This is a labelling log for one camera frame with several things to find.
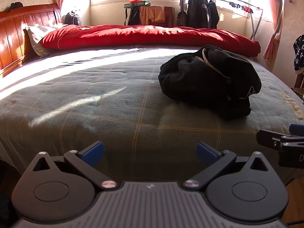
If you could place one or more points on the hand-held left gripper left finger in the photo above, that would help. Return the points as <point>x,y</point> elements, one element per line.
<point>93,153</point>

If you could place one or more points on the row of small hung clothes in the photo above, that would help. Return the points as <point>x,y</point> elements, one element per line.
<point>247,9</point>

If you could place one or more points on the red quilt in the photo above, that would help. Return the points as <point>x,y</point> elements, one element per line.
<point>142,36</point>

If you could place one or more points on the grey backpack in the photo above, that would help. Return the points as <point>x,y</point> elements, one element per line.
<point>72,19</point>

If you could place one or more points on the orange cloth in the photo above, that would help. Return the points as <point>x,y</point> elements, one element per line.
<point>156,13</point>

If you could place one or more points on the black jacket with emblem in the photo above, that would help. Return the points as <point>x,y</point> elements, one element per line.
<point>197,11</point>

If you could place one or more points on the grey checked bed sheet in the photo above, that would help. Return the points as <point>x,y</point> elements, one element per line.
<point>95,99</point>

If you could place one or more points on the dark cloth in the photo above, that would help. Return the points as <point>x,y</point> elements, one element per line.
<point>16,6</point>

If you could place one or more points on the wooden chair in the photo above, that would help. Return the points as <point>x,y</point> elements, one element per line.
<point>299,85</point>

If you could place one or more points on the olive cloth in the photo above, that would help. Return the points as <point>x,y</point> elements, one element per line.
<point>181,19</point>

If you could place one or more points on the wooden headboard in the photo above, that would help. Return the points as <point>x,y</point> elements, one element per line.
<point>14,35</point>

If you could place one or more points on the grey pillow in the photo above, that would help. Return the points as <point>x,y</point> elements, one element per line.
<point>38,35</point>

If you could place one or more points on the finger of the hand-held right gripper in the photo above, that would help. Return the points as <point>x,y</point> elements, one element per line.
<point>296,130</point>
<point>268,138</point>

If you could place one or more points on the dark star print garment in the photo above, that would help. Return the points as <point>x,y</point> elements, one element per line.
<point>299,54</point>

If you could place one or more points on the wooden cabinet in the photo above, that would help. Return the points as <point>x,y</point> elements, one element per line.
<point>168,16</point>

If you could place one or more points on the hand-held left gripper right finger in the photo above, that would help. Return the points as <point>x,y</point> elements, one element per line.
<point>206,153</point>

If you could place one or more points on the black hanging cloth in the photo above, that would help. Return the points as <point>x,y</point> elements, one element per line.
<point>133,15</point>

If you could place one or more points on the green tray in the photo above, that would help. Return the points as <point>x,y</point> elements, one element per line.
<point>137,4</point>

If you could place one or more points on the plain black jacket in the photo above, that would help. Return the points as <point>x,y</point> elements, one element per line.
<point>213,14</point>

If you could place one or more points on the black pants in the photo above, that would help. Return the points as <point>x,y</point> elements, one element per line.
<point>201,83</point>

